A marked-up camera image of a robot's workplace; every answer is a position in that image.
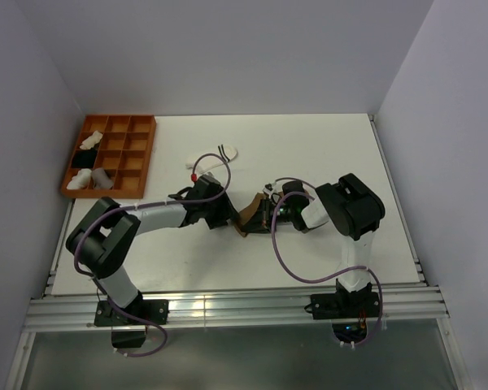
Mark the tan brown long sock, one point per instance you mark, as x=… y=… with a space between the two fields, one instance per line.
x=250 y=219

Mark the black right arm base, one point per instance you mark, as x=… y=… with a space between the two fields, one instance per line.
x=342 y=305

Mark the orange wooden compartment tray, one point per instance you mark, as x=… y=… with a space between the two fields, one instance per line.
x=124 y=152

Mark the white sock with black stripes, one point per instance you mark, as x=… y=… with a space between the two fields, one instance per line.
x=209 y=159

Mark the cream rolled sock in tray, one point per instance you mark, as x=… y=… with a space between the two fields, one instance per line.
x=91 y=141

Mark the grey sock with red cuff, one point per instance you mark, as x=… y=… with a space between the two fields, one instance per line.
x=101 y=180

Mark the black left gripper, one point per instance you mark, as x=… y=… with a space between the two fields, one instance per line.
x=226 y=212

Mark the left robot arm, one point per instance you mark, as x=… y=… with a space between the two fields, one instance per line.
x=101 y=241

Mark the aluminium frame rail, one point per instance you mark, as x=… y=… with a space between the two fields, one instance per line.
x=231 y=309

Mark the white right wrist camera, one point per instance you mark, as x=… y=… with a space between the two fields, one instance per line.
x=270 y=191

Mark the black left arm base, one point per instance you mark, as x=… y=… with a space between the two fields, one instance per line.
x=130 y=329

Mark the black rolled sock in tray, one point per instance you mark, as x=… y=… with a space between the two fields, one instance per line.
x=84 y=159

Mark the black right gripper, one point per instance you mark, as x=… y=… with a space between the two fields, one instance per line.
x=264 y=225

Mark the white rolled sock in tray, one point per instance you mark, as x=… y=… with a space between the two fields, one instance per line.
x=80 y=180

